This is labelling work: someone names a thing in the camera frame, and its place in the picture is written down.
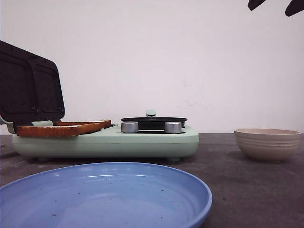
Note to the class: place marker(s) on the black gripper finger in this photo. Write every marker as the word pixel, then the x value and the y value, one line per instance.
pixel 253 4
pixel 294 7

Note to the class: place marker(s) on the white bread slice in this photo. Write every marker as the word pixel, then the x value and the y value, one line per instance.
pixel 101 123
pixel 56 131

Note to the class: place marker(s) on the breakfast maker lid with plate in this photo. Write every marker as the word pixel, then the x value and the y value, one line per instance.
pixel 30 88

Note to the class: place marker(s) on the mint green breakfast maker base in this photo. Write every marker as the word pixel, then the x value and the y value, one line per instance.
pixel 111 143

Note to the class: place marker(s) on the beige ribbed bowl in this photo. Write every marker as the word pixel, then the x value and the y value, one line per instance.
pixel 269 145

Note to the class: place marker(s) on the right silver control knob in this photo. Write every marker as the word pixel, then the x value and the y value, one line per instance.
pixel 172 127

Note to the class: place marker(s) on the silver control knob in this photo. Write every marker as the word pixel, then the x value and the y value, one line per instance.
pixel 172 127
pixel 129 127

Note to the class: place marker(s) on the black round frying pan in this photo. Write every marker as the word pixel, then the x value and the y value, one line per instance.
pixel 152 122

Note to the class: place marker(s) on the left silver control knob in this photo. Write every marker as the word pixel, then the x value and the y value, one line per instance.
pixel 129 127

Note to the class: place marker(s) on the blue round plate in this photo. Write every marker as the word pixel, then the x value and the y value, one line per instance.
pixel 106 195

